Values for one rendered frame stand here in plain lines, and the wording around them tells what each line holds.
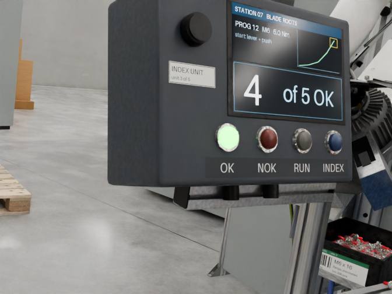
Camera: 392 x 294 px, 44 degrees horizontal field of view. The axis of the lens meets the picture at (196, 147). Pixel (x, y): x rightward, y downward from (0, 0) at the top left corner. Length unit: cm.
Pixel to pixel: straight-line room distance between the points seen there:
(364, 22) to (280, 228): 168
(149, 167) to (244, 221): 229
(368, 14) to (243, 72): 54
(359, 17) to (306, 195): 43
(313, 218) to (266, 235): 192
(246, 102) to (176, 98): 8
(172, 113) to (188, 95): 2
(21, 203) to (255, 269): 173
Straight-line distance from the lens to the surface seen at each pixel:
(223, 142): 44
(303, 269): 68
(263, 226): 259
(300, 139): 51
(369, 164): 123
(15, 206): 357
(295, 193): 63
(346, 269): 99
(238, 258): 277
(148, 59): 43
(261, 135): 47
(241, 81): 47
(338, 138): 55
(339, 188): 112
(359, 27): 95
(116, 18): 50
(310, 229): 66
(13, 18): 681
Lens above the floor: 118
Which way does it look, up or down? 9 degrees down
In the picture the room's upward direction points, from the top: 8 degrees clockwise
